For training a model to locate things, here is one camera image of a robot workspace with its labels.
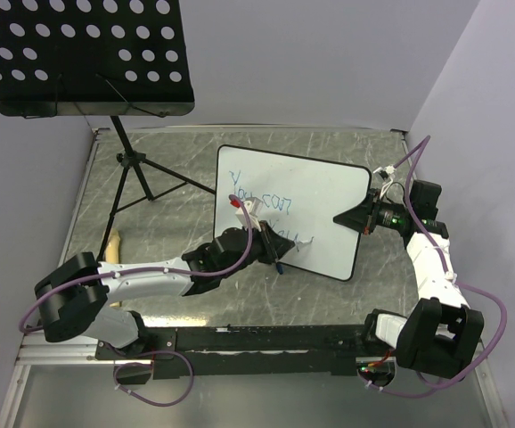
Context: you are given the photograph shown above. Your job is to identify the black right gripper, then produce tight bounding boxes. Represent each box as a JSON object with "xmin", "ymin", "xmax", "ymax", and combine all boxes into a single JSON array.
[{"xmin": 332, "ymin": 188, "xmax": 411, "ymax": 235}]

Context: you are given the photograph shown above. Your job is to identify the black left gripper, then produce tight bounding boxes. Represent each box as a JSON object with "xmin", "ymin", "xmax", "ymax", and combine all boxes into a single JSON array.
[{"xmin": 220, "ymin": 220, "xmax": 295, "ymax": 279}]

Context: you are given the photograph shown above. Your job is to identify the white whiteboard marker pen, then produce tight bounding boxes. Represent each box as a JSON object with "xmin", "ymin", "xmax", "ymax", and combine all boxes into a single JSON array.
[{"xmin": 294, "ymin": 237, "xmax": 315, "ymax": 248}]

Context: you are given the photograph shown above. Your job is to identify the white whiteboard black frame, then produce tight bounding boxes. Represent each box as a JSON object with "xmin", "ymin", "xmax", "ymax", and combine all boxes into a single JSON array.
[{"xmin": 214, "ymin": 145, "xmax": 372, "ymax": 281}]

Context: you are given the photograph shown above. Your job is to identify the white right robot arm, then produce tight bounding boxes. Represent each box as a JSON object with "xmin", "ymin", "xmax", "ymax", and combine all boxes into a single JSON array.
[{"xmin": 333, "ymin": 180, "xmax": 484, "ymax": 379}]

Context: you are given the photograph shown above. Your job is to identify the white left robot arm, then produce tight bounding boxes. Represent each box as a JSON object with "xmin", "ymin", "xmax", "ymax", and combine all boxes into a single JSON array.
[{"xmin": 35, "ymin": 222, "xmax": 295, "ymax": 358}]

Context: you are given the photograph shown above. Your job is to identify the black perforated music stand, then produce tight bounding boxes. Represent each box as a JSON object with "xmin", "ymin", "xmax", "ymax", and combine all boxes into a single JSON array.
[{"xmin": 0, "ymin": 0, "xmax": 218, "ymax": 267}]

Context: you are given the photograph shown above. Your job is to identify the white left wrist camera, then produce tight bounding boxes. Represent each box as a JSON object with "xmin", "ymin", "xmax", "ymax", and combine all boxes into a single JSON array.
[{"xmin": 230, "ymin": 197, "xmax": 264, "ymax": 230}]

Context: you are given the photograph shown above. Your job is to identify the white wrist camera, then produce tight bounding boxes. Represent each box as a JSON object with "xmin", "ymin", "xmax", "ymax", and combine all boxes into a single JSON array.
[
  {"xmin": 372, "ymin": 165, "xmax": 396, "ymax": 185},
  {"xmin": 230, "ymin": 197, "xmax": 264, "ymax": 230}
]

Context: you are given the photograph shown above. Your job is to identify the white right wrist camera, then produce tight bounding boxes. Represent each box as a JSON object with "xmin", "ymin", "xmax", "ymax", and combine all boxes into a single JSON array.
[{"xmin": 372, "ymin": 165, "xmax": 396, "ymax": 185}]

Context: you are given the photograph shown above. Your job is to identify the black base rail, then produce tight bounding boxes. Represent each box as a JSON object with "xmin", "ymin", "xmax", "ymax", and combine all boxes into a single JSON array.
[{"xmin": 95, "ymin": 325, "xmax": 389, "ymax": 380}]

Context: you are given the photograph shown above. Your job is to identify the beige wooden handle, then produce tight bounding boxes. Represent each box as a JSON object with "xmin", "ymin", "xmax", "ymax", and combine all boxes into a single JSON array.
[{"xmin": 104, "ymin": 227, "xmax": 122, "ymax": 309}]

